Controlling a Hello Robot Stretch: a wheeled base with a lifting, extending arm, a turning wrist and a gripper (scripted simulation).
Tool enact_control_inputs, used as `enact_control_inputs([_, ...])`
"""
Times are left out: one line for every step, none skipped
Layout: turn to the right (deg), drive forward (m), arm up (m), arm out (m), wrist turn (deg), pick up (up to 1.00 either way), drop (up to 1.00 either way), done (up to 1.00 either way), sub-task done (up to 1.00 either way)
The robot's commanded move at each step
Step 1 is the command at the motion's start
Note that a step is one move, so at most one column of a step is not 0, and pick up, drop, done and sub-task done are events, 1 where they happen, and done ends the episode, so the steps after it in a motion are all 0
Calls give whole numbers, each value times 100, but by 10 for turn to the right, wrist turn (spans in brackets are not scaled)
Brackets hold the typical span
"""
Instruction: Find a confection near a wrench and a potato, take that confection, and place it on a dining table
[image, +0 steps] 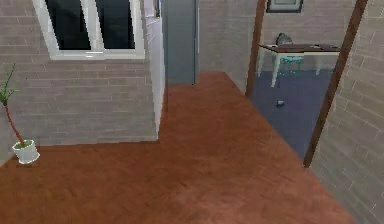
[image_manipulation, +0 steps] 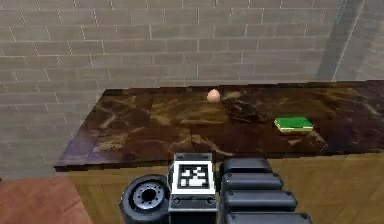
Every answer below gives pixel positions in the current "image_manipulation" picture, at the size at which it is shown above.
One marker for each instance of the wooden counter with marble top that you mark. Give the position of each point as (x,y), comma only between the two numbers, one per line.
(200,133)

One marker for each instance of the pink round egg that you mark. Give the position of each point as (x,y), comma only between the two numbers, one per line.
(213,96)

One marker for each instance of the green yellow sponge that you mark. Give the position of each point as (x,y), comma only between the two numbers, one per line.
(293,124)

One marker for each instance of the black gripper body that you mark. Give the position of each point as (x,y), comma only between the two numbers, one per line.
(146,200)

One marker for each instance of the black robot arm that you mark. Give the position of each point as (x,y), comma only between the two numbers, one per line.
(256,193)

